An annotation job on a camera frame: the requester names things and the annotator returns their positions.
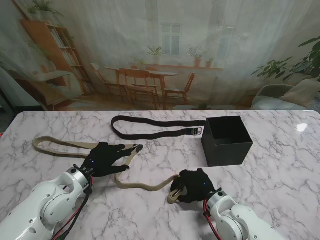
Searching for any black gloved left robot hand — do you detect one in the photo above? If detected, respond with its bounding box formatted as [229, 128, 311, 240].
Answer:
[81, 141, 145, 179]

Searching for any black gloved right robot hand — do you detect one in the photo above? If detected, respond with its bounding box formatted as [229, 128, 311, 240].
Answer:
[169, 168, 216, 205]

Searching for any beige braided belt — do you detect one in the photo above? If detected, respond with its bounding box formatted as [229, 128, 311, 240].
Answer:
[32, 136, 141, 160]
[114, 148, 188, 205]

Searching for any black belt storage box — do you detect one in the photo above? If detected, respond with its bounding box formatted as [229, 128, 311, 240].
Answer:
[200, 115, 254, 168]

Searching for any dark brown braided belt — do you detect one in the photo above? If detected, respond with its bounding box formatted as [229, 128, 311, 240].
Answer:
[110, 115, 206, 141]

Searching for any printed room scene backdrop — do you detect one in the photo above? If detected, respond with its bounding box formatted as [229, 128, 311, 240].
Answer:
[0, 0, 320, 112]

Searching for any red black right arm cable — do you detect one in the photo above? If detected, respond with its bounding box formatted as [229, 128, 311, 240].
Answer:
[203, 198, 223, 240]

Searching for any red black arm cable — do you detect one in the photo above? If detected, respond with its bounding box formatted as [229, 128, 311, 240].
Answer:
[203, 198, 223, 240]
[52, 174, 95, 240]

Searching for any red black left arm cable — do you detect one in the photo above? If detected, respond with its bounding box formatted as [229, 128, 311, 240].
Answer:
[52, 174, 95, 240]

